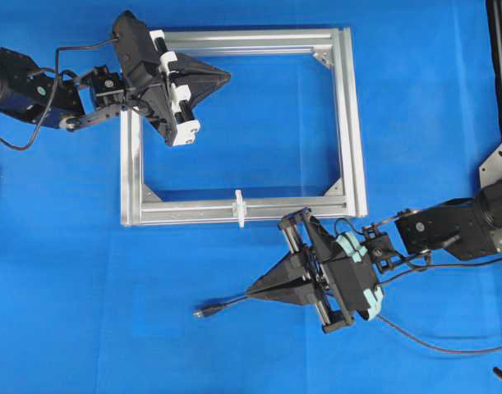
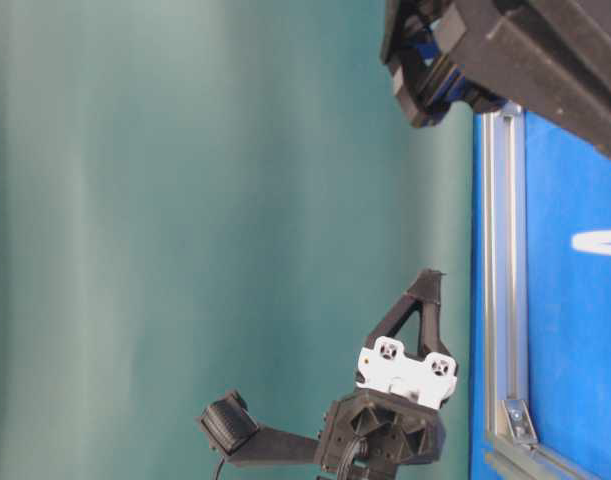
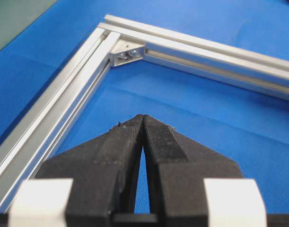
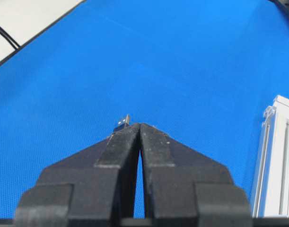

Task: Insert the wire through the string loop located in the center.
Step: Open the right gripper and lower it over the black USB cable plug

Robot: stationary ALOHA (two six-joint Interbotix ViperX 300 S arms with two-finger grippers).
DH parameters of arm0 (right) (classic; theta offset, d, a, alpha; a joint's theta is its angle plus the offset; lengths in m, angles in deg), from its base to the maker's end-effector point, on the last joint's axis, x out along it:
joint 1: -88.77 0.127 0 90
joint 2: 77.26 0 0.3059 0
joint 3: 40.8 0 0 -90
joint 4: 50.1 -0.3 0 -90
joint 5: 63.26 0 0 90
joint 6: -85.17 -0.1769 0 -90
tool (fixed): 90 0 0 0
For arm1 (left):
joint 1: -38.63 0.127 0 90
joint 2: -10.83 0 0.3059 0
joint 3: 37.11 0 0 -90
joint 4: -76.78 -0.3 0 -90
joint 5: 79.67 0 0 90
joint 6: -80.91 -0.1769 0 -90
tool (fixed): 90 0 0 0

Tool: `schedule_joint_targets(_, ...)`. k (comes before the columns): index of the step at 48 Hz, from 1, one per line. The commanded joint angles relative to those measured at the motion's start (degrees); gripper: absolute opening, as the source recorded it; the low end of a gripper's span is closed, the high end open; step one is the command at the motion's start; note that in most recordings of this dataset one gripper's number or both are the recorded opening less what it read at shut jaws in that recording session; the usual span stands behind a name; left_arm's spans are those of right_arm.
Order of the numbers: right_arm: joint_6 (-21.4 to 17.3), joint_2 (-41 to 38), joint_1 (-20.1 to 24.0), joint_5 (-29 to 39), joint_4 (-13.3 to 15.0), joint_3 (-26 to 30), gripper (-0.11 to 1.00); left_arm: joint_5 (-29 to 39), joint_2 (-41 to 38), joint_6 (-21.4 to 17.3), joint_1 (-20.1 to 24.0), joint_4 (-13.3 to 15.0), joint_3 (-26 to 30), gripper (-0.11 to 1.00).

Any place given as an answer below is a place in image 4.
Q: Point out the square aluminium extrusion frame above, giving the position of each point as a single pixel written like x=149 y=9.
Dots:
x=270 y=190

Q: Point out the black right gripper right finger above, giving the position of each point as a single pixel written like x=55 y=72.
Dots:
x=184 y=188

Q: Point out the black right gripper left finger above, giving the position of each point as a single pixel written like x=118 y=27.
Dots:
x=92 y=188

